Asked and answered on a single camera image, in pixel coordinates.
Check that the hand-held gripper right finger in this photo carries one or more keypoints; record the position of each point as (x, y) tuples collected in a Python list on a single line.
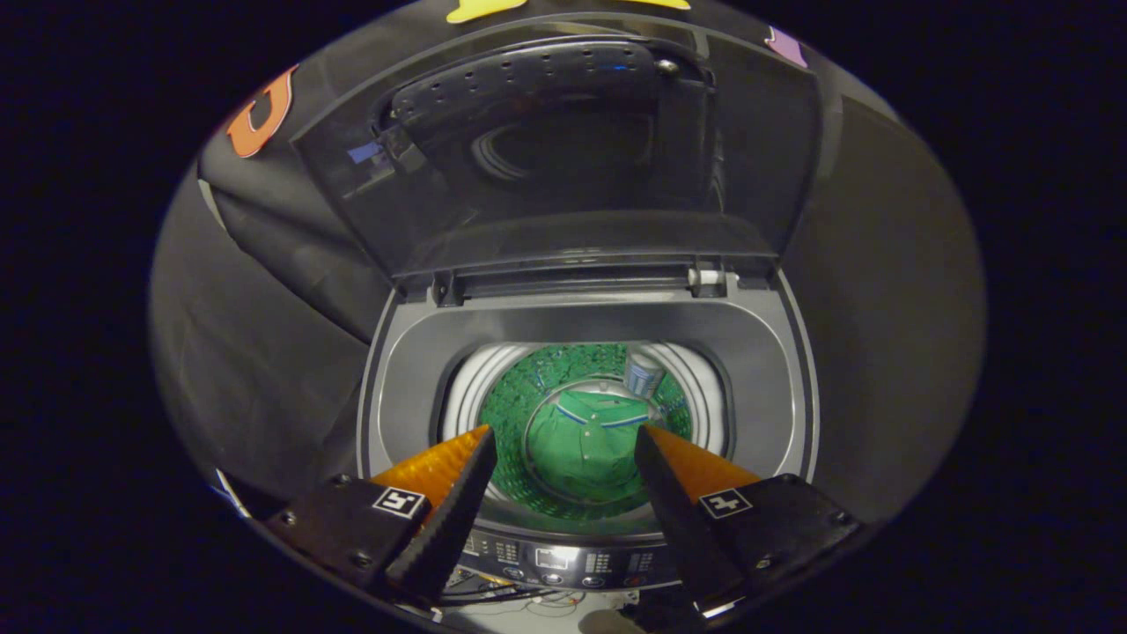
[(678, 528)]

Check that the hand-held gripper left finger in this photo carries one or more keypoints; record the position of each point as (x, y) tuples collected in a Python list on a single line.
[(445, 524)]

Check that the green polo shirt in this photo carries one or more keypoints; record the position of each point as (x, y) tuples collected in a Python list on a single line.
[(585, 449)]

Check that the dark washing machine lid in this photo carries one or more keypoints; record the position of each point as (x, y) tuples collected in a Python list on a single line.
[(563, 158)]

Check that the small white blue container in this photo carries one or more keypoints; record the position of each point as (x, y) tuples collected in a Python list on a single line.
[(643, 374)]

